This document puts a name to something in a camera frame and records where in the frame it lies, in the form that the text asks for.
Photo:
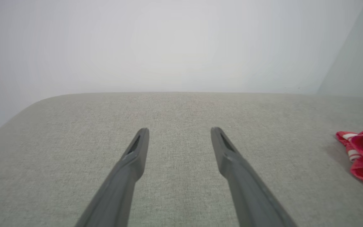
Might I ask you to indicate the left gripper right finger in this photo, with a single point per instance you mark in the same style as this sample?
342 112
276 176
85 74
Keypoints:
244 189

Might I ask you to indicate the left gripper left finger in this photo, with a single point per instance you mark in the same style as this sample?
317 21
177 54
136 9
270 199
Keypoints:
121 186

